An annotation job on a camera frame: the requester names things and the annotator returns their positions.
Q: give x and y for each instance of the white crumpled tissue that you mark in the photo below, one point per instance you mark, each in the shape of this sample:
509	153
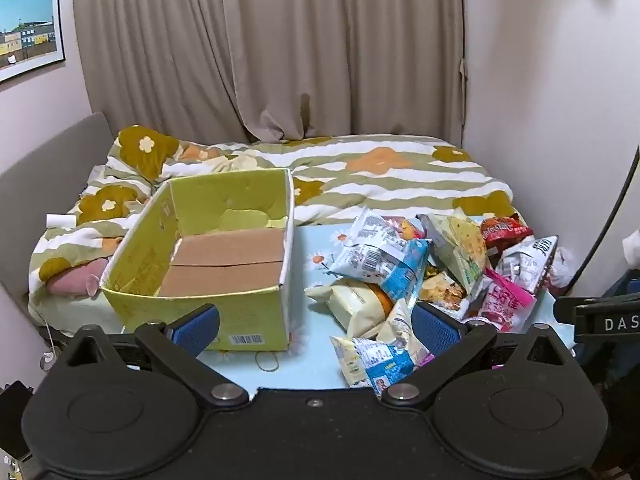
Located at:
632	246

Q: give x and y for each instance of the dark blue object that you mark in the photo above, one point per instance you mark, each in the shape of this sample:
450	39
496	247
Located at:
622	282

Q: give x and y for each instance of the grey upholstered headboard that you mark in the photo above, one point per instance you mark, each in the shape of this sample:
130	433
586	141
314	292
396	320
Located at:
45	160

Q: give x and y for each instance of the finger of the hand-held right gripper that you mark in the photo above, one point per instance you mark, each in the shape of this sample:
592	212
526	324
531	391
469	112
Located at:
565	311

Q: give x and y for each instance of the yellow-green cardboard box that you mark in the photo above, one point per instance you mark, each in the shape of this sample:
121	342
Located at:
150	310

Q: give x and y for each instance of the pink pillow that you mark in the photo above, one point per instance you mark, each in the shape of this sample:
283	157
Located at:
75	280

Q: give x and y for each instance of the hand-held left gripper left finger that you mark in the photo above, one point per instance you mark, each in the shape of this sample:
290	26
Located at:
200	332

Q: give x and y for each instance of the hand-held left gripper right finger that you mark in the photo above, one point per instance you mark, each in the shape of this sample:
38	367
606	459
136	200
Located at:
435	329

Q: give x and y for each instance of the floral striped duvet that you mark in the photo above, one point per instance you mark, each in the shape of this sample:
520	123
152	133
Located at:
390	180

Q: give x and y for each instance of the pale green bed sheet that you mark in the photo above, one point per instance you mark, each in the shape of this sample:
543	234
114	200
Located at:
75	310

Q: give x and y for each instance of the yellow rubber band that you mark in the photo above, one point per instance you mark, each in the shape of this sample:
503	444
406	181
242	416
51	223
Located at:
255	360

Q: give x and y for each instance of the beige curtain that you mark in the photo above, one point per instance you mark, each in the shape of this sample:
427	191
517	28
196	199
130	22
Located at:
360	50
150	50

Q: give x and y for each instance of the pile of snack packets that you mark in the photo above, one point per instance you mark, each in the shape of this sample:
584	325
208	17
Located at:
380	260

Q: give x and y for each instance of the white paper roll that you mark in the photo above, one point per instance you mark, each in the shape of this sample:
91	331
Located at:
60	221

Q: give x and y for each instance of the framed wall poster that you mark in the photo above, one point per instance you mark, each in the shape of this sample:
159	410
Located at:
27	30

